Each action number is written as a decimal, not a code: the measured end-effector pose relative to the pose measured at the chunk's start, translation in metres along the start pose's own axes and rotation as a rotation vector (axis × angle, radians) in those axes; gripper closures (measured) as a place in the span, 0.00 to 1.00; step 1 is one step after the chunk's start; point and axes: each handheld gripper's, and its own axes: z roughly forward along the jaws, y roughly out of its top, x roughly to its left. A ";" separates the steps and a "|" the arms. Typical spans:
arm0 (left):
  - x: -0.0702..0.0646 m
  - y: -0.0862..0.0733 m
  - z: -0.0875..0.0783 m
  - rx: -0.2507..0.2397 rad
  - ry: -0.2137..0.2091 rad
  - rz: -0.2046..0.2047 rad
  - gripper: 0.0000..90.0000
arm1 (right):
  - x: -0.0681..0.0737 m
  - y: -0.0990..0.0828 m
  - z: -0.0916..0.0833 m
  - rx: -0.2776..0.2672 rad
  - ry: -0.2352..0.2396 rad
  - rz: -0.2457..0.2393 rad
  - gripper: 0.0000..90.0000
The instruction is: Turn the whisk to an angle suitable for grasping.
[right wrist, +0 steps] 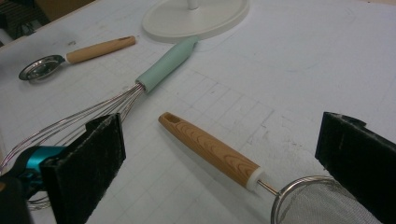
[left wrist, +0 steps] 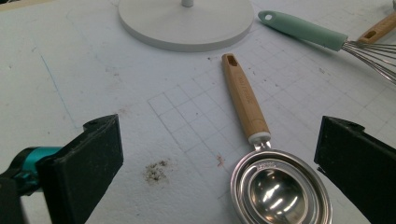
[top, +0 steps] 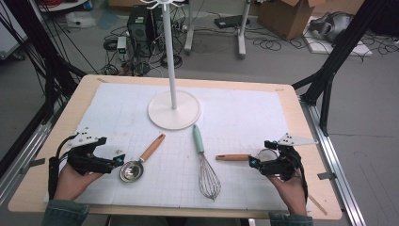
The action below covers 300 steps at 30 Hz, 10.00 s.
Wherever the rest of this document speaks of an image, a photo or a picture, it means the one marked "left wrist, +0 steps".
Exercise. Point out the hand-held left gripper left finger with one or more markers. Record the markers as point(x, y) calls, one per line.
point(84, 161)

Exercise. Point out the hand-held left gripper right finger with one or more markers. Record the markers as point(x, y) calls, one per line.
point(358, 161)

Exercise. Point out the white utensil rack stand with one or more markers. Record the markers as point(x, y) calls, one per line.
point(186, 26)

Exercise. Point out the white gridded foam mat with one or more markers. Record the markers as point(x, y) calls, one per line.
point(93, 77)

